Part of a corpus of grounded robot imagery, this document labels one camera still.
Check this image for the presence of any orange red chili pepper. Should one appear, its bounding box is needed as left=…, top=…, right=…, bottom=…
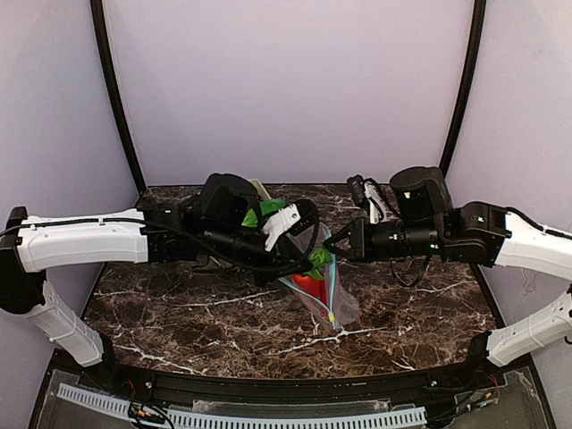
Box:
left=292, top=274, right=328, bottom=317

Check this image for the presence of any clear zip top bag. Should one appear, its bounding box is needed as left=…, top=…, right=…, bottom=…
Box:
left=279, top=223, right=359, bottom=331

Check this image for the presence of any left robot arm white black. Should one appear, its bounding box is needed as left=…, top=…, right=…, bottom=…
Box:
left=1, top=173, right=319, bottom=373

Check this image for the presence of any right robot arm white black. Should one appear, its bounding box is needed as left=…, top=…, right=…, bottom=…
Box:
left=324, top=166, right=571, bottom=367

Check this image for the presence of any green bok choy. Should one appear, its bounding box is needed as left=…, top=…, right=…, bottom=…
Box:
left=241, top=199, right=288, bottom=228

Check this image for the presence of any beige plastic basket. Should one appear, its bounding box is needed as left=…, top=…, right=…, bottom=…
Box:
left=250, top=179, right=271, bottom=200

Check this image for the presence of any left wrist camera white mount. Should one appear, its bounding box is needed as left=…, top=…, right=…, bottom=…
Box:
left=262, top=199, right=319, bottom=252

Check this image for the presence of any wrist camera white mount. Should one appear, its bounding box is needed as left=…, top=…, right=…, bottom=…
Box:
left=347, top=174, right=390, bottom=225
left=262, top=199, right=319, bottom=252

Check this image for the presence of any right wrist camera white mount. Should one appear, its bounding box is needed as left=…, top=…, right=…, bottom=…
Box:
left=347, top=174, right=390, bottom=225

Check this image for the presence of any black curved front rail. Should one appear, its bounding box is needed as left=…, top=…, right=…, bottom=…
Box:
left=75, top=363, right=499, bottom=413

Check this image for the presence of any white slotted cable duct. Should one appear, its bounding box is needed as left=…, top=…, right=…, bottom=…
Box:
left=56, top=383, right=427, bottom=428

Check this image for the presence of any right black frame post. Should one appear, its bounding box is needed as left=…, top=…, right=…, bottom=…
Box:
left=439, top=0, right=487, bottom=177

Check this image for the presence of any black frame post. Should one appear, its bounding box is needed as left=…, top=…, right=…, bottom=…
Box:
left=439, top=0, right=487, bottom=177
left=89, top=0, right=147, bottom=195

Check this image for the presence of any left black frame post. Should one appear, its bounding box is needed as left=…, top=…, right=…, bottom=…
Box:
left=89, top=0, right=147, bottom=195

